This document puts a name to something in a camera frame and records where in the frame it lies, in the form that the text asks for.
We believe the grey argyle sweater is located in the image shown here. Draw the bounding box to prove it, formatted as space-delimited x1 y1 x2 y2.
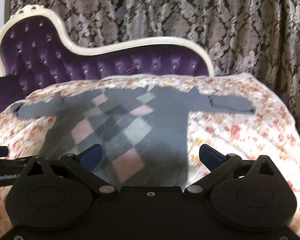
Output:
11 86 255 187

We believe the floral bedspread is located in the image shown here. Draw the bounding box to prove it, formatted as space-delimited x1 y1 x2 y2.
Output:
0 73 300 237

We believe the purple tufted headboard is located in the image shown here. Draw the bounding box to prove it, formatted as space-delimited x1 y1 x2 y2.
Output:
0 5 214 113

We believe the damask patterned curtain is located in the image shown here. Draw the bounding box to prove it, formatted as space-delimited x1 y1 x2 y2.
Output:
4 0 300 134

